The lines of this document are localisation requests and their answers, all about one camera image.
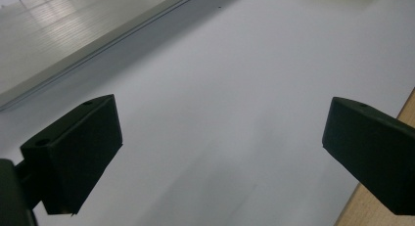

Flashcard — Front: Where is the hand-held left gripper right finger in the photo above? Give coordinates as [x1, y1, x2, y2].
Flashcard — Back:
[321, 96, 415, 217]

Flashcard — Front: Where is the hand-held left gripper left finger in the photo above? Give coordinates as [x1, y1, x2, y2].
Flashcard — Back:
[20, 94, 124, 217]

